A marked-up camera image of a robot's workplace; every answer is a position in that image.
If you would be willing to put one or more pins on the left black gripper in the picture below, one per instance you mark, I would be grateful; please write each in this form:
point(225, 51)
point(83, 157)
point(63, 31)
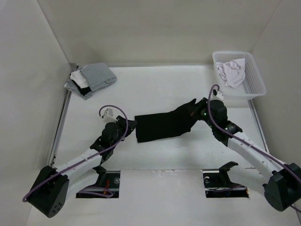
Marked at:
point(132, 125)

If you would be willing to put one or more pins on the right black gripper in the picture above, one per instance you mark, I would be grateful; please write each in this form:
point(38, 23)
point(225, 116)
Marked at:
point(204, 103)

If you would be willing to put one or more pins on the black tank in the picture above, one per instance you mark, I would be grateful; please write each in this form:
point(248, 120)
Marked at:
point(158, 126)
point(85, 91)

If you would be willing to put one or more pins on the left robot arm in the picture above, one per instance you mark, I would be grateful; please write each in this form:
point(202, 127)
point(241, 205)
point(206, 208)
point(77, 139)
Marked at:
point(53, 186)

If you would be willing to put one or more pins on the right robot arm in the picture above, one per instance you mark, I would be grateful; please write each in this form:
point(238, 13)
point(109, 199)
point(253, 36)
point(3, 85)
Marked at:
point(278, 182)

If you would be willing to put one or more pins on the white tank top in basket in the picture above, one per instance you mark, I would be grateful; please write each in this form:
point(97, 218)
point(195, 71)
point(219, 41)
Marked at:
point(232, 72)

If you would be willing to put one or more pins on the folded black tank top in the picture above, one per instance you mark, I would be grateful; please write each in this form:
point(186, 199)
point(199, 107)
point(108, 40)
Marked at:
point(85, 91)

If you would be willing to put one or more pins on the folded white tank top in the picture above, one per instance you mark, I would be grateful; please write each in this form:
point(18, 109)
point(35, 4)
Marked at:
point(79, 79)

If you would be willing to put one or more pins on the bottom grey folded tank top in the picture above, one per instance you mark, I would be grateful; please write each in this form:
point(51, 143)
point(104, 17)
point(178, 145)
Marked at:
point(73, 87)

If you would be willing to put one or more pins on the white plastic basket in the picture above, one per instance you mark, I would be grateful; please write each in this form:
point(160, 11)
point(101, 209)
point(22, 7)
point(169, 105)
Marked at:
point(253, 85)

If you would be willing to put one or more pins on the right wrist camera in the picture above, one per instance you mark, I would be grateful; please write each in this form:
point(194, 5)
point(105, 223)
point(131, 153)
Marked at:
point(218, 95)

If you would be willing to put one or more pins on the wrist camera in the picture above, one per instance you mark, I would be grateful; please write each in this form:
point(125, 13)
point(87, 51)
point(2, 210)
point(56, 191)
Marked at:
point(108, 116)
point(218, 95)

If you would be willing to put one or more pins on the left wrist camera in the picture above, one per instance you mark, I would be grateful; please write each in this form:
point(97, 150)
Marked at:
point(108, 116)

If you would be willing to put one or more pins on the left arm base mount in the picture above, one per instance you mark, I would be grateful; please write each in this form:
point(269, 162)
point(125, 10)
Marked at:
point(106, 186)

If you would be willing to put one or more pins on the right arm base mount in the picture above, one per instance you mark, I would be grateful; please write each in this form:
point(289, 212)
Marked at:
point(218, 187)

